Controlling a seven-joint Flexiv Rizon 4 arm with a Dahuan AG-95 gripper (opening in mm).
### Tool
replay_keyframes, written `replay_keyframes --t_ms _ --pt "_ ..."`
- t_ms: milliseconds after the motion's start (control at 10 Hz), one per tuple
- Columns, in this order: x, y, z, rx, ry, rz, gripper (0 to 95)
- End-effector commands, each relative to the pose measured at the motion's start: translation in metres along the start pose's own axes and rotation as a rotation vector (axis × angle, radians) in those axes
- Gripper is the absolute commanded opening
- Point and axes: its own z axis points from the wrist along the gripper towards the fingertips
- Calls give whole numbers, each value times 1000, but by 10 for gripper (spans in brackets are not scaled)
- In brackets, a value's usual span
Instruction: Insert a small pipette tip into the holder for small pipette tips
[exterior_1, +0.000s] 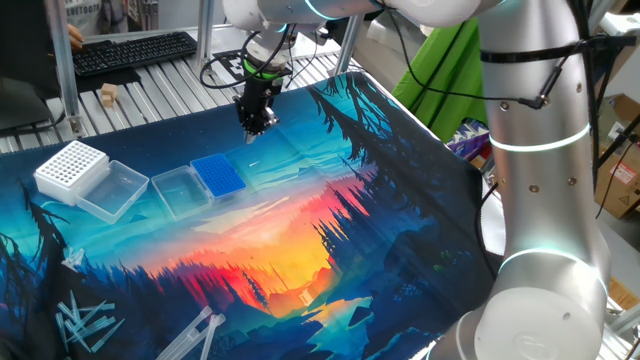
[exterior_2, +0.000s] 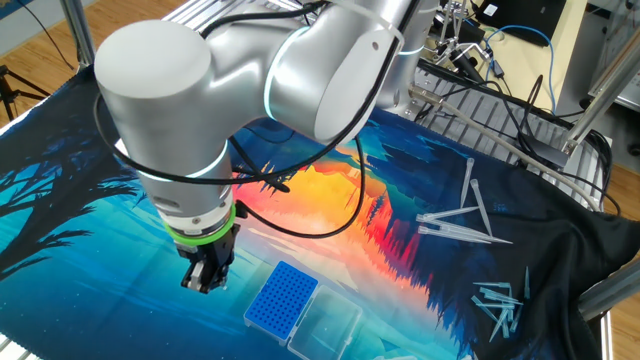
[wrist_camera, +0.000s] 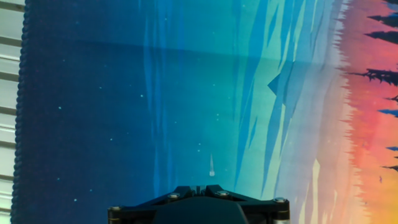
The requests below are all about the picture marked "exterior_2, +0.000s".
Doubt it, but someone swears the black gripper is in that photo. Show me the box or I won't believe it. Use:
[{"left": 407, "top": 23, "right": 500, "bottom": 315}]
[{"left": 172, "top": 223, "right": 242, "bottom": 296}]

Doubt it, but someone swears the blue tip box clear lid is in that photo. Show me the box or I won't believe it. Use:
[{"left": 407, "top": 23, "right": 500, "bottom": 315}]
[{"left": 243, "top": 260, "right": 364, "bottom": 360}]

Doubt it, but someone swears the clear large pipette tip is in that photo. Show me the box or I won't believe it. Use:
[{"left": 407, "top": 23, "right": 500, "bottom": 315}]
[
  {"left": 415, "top": 205, "right": 482, "bottom": 224},
  {"left": 417, "top": 224, "right": 514, "bottom": 246},
  {"left": 458, "top": 157, "right": 476, "bottom": 210},
  {"left": 428, "top": 219, "right": 496, "bottom": 241},
  {"left": 469, "top": 178, "right": 495, "bottom": 237}
]

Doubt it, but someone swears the printed sunset forest cloth mat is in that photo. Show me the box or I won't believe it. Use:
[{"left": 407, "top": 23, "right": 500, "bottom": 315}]
[{"left": 0, "top": 64, "right": 640, "bottom": 360}]

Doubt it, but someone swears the black tripod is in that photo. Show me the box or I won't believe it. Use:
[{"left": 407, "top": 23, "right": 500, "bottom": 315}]
[{"left": 0, "top": 64, "right": 51, "bottom": 124}]

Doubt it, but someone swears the metal clamp stand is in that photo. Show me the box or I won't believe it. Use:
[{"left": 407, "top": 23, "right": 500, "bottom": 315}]
[{"left": 432, "top": 0, "right": 496, "bottom": 86}]

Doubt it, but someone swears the black power brick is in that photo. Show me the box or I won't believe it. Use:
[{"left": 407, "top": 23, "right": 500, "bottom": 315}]
[{"left": 522, "top": 133, "right": 571, "bottom": 170}]

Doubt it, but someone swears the beige desk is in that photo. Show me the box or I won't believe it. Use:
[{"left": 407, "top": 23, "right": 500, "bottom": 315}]
[{"left": 467, "top": 0, "right": 594, "bottom": 119}]

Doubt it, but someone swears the black laptop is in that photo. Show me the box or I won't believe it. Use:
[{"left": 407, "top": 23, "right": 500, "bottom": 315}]
[{"left": 473, "top": 0, "right": 569, "bottom": 49}]

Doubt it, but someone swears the green wrist flange ring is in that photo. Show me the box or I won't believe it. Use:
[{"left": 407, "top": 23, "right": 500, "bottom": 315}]
[{"left": 162, "top": 202, "right": 239, "bottom": 247}]

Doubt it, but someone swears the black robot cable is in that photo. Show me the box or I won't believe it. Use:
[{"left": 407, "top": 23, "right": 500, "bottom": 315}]
[{"left": 92, "top": 0, "right": 421, "bottom": 240}]

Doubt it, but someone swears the aluminium frame post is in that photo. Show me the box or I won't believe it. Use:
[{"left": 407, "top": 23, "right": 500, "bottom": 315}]
[
  {"left": 559, "top": 27, "right": 640, "bottom": 157},
  {"left": 577, "top": 259, "right": 640, "bottom": 322},
  {"left": 59, "top": 0, "right": 97, "bottom": 69}
]

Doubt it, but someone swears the grey hose metal connector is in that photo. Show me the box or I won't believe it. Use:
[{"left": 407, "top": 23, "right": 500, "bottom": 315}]
[{"left": 407, "top": 83, "right": 602, "bottom": 214}]

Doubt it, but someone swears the blue cable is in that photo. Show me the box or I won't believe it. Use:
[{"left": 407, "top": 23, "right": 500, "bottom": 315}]
[{"left": 480, "top": 23, "right": 559, "bottom": 117}]

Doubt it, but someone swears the black cable bundle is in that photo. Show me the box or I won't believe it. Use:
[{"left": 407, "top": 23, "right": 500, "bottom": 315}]
[{"left": 414, "top": 57, "right": 622, "bottom": 219}]

